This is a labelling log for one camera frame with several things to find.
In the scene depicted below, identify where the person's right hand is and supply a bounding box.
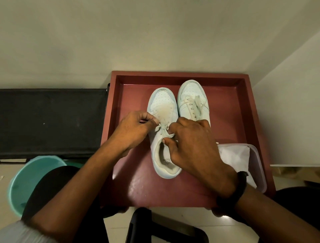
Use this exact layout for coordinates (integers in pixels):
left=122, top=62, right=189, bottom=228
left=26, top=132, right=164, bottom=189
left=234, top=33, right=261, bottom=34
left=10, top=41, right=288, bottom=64
left=162, top=117, right=238, bottom=199

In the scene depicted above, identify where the person's left hand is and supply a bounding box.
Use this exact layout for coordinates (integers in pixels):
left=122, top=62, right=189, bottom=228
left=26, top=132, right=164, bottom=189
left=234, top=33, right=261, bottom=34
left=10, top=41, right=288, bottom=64
left=107, top=111, right=160, bottom=159

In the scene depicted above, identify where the white shoelace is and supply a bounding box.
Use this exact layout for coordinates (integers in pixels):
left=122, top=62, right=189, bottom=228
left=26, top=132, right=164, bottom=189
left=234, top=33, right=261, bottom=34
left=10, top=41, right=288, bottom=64
left=154, top=122, right=176, bottom=139

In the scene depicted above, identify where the person's right forearm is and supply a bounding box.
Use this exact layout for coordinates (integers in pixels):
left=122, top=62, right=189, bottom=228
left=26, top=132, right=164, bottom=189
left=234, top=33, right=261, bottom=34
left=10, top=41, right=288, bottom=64
left=212, top=185, right=320, bottom=243

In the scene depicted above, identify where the person's left forearm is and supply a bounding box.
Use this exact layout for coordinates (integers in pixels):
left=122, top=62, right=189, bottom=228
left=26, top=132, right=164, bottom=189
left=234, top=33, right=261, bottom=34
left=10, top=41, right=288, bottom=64
left=25, top=140, right=131, bottom=243

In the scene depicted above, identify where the white sneaker with stained toe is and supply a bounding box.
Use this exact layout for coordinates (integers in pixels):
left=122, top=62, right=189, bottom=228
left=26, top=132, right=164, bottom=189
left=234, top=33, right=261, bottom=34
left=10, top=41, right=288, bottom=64
left=147, top=87, right=183, bottom=180

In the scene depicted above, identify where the clean white sneaker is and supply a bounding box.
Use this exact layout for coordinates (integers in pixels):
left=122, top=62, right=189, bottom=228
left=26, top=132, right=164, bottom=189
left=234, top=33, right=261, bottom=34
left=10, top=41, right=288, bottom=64
left=177, top=79, right=211, bottom=127

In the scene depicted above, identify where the white cloth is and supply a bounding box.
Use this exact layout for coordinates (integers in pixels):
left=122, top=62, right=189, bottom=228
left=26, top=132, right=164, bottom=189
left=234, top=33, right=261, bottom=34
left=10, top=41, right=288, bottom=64
left=218, top=145, right=258, bottom=189

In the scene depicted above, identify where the red wooden tray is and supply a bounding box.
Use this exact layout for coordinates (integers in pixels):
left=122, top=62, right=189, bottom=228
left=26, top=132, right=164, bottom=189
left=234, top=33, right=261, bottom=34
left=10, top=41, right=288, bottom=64
left=100, top=71, right=276, bottom=208

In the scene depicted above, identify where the black wristband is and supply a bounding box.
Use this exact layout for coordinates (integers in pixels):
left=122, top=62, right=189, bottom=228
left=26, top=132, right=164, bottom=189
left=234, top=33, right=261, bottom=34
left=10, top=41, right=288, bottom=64
left=216, top=171, right=249, bottom=214

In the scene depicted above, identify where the black plastic stool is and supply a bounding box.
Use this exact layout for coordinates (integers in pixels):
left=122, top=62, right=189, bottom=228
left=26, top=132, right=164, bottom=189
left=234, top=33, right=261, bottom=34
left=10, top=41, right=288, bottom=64
left=125, top=207, right=209, bottom=243

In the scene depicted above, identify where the clear plastic container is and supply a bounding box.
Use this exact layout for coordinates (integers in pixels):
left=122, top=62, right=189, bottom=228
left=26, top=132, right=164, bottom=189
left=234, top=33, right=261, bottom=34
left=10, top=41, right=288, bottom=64
left=216, top=143, right=268, bottom=194

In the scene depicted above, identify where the black padded bench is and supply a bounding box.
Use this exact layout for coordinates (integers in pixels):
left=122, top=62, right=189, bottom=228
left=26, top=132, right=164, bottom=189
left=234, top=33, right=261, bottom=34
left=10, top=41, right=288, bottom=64
left=0, top=88, right=111, bottom=161

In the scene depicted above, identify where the teal plastic bucket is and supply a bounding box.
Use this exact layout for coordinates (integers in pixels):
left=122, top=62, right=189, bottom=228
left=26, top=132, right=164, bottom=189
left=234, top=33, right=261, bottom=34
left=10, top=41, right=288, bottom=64
left=7, top=155, right=84, bottom=218

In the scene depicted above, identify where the person's white sleeve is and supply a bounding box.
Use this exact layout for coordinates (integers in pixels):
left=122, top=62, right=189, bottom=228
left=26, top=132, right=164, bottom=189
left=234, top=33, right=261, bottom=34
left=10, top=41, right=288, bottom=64
left=0, top=220, right=58, bottom=243

